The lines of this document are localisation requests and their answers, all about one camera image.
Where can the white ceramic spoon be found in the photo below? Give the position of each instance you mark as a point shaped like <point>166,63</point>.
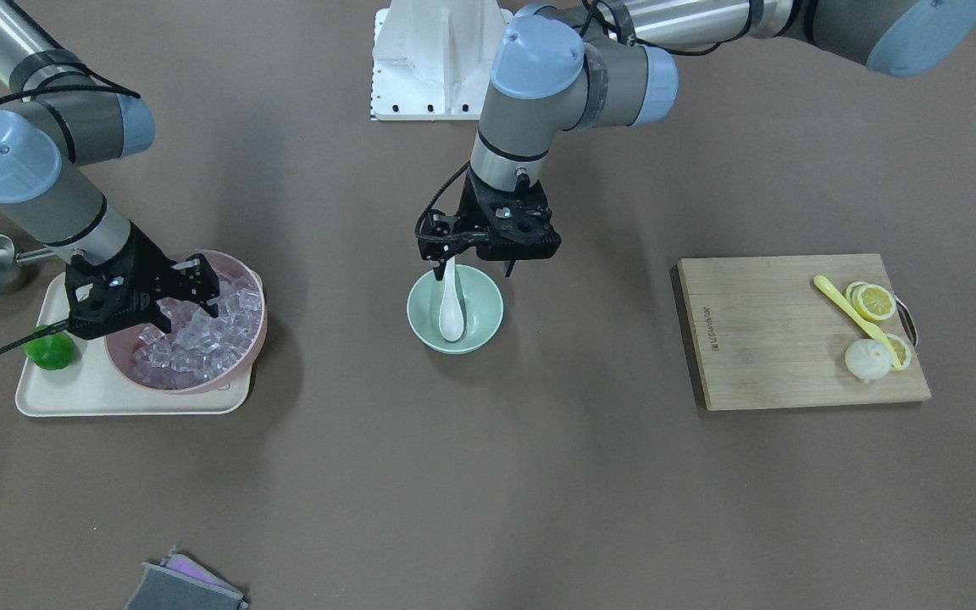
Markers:
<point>451,318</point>

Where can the wooden cutting board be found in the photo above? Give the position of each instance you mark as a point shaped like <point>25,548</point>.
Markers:
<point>765,337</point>

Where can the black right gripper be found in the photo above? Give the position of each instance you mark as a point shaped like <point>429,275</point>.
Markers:
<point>152,271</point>

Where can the mint green bowl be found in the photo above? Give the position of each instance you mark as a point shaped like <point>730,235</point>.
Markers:
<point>483,308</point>

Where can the steel cutting board handle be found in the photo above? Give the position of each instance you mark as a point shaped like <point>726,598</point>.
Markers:
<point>907,321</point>

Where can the lemon slice near bun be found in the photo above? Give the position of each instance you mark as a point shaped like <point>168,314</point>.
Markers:
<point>901,352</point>

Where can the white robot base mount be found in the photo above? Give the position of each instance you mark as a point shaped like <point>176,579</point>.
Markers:
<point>432,59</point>

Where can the lemon slice near handle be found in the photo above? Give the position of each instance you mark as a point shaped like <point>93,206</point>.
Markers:
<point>872,301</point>

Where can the pink bowl of ice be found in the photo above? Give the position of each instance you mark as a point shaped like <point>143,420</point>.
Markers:
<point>201,352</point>

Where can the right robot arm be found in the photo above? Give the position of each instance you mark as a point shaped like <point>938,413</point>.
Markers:
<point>253,134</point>

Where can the yellow plastic knife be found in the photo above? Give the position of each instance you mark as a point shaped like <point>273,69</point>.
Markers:
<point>871,330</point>

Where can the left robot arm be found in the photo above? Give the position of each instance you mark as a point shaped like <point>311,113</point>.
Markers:
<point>612,63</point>

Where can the green pepper toy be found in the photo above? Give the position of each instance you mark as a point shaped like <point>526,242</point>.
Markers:
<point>52,347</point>

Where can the cream plastic tray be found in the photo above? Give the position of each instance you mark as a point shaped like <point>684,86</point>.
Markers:
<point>92,386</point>

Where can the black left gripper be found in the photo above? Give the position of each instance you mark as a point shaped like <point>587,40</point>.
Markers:
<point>437,237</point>

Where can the grey folded cloth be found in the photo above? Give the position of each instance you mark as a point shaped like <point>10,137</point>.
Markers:
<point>179,581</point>

